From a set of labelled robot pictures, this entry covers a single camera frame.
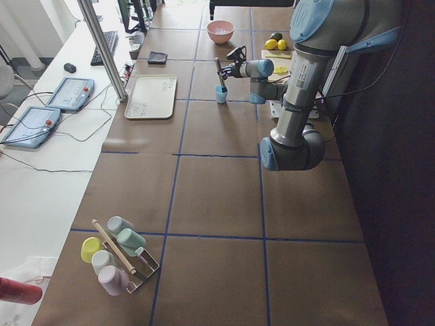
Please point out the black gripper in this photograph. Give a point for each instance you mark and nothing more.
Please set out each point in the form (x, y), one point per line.
(235, 69)

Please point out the steel muddler black tip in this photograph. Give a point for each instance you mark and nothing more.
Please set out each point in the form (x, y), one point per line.
(221, 78)

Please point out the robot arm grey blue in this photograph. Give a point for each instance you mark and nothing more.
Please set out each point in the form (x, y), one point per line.
(318, 30)

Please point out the light blue plastic cup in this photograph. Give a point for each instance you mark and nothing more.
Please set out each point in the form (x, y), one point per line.
(221, 94)

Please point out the grey-blue cup on rack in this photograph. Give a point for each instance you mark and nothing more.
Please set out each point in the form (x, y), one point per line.
(116, 224)

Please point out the mint green cup on rack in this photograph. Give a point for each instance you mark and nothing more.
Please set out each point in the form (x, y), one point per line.
(130, 241)

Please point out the yellow cup on rack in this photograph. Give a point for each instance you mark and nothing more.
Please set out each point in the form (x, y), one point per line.
(90, 246)

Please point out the white cup on rack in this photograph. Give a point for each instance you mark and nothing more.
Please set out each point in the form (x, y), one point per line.
(102, 259)

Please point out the pink cup on rack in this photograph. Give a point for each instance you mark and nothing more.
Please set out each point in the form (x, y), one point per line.
(113, 280)

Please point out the pink bowl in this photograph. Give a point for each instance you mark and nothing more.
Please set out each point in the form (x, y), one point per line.
(220, 31)

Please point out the wooden cutting board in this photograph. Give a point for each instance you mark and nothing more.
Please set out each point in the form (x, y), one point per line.
(278, 62)

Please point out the yellow lemon left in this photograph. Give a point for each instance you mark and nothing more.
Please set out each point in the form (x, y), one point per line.
(271, 44)

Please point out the yellow lemon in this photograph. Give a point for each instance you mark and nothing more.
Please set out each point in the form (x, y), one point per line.
(271, 44)
(282, 45)

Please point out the lemon slices stack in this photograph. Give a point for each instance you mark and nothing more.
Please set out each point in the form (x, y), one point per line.
(280, 70)

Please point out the yellow lemon right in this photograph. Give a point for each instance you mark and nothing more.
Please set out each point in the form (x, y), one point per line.
(282, 45)

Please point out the cream bear tray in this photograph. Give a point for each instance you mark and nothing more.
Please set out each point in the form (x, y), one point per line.
(151, 98)

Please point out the black monitor stand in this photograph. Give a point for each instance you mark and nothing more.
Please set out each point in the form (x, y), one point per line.
(133, 16)

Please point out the far teach pendant tablet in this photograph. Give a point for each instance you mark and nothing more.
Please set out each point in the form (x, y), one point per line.
(71, 94)

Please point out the teach pendant tablet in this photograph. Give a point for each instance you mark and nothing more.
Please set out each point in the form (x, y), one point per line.
(71, 94)
(33, 128)

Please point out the black computer mouse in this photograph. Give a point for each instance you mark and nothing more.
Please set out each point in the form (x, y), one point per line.
(70, 68)

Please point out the near teach pendant tablet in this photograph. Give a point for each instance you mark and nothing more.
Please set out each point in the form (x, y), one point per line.
(33, 128)

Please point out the red bottle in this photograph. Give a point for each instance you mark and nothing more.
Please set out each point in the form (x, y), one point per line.
(18, 292)

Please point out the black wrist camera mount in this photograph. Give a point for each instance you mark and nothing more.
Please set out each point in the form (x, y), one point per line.
(237, 55)

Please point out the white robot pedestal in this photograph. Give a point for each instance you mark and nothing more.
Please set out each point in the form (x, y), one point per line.
(276, 110)

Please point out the aluminium frame post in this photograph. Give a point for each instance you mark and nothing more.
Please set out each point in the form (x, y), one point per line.
(90, 16)

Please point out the white wire cup rack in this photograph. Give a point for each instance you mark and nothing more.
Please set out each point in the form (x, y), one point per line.
(145, 264)

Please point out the wooden rack handle rod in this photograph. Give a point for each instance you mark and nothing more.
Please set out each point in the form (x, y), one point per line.
(131, 269)

